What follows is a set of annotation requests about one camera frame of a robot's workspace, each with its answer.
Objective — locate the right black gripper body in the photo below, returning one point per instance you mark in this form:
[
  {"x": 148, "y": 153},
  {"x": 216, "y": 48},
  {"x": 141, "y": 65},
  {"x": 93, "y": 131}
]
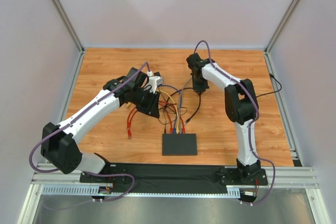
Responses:
[{"x": 199, "y": 86}]

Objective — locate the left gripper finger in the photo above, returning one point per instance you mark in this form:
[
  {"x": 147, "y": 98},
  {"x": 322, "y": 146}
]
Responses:
[
  {"x": 154, "y": 106},
  {"x": 147, "y": 110}
]

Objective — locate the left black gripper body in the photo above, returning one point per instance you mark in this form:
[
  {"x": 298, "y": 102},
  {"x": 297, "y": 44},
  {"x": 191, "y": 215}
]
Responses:
[{"x": 150, "y": 103}]

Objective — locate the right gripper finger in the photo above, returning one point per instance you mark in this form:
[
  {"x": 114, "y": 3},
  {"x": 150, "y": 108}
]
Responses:
[
  {"x": 202, "y": 91},
  {"x": 197, "y": 90}
]

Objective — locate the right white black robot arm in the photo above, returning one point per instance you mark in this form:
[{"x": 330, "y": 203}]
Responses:
[{"x": 241, "y": 108}]

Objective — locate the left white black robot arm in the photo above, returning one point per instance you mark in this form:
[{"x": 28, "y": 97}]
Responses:
[{"x": 60, "y": 146}]

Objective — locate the black cloth strip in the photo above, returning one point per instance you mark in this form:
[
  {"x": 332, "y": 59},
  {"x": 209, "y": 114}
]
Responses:
[{"x": 172, "y": 178}]

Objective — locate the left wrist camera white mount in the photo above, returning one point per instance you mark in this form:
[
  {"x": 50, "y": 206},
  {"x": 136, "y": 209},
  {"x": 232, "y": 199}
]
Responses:
[{"x": 153, "y": 82}]

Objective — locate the red ethernet cable loose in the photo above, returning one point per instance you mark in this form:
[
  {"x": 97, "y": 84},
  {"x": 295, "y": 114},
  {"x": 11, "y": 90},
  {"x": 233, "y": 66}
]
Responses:
[{"x": 130, "y": 117}]

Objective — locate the black network switch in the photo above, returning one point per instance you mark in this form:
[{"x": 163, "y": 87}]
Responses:
[{"x": 179, "y": 144}]

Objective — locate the right aluminium frame post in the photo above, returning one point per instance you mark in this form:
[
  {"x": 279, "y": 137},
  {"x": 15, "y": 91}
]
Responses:
[{"x": 283, "y": 22}]

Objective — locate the aluminium frame post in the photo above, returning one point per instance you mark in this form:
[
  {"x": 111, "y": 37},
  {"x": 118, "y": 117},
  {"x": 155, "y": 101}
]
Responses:
[
  {"x": 68, "y": 25},
  {"x": 283, "y": 22}
]

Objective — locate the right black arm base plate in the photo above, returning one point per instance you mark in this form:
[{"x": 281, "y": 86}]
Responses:
[{"x": 242, "y": 176}]

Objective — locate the grey slotted cable duct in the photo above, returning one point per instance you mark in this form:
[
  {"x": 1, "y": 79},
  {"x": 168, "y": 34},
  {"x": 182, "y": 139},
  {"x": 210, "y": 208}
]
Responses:
[{"x": 100, "y": 191}]

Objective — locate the aluminium front rail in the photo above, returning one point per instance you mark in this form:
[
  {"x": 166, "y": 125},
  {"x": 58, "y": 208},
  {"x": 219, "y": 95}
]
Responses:
[{"x": 283, "y": 177}]

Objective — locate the left aluminium frame post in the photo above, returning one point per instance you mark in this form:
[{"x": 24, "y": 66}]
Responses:
[{"x": 68, "y": 25}]

